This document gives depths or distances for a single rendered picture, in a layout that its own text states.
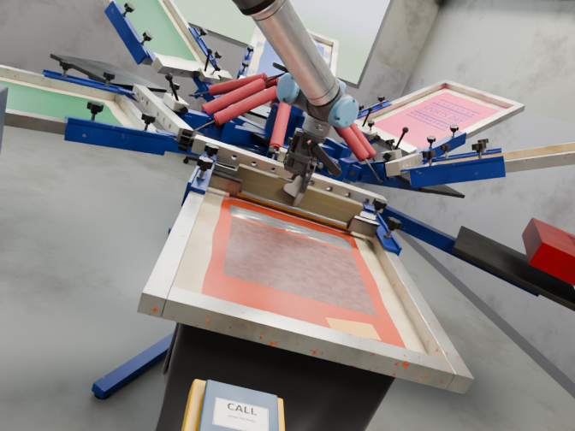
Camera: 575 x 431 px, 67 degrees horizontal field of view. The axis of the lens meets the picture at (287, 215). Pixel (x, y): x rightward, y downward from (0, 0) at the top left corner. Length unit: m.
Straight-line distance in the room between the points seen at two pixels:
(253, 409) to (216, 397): 0.05
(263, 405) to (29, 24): 4.44
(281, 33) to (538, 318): 3.20
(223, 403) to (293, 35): 0.64
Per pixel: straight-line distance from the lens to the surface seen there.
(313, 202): 1.26
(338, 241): 1.24
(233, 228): 1.08
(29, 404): 1.88
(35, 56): 4.82
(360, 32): 5.22
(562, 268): 1.73
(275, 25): 0.86
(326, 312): 0.89
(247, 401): 0.62
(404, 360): 0.81
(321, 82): 0.96
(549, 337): 3.70
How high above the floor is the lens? 1.39
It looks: 20 degrees down
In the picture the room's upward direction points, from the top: 21 degrees clockwise
